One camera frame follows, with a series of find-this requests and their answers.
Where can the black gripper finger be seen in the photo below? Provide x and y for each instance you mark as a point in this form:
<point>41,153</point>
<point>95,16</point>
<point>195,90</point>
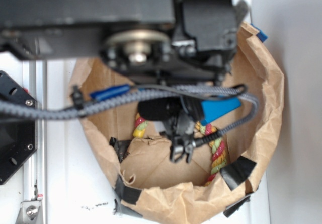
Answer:
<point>176,150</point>
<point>189,148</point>

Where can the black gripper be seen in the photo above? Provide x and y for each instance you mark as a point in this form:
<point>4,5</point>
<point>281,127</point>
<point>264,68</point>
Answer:
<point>198,48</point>

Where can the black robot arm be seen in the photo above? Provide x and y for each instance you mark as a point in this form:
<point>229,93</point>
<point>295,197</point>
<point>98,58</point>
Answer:
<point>53,29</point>

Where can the brown paper bag bin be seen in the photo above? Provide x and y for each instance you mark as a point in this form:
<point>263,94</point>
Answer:
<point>149,184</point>

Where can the blue rectangular block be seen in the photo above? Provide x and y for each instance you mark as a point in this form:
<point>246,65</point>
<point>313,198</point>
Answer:
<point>215,109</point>

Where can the multicolour rope toy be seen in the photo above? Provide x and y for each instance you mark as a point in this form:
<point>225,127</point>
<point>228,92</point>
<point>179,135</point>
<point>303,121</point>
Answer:
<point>217,146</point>

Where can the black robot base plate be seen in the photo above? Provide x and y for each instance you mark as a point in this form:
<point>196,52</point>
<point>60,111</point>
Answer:
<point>18,137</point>

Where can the metal corner bracket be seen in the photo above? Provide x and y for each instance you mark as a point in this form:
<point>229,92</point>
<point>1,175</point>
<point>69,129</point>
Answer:
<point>30,213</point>

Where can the aluminium extrusion rail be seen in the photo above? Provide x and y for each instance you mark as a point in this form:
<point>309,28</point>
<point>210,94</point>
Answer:
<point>34,169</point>

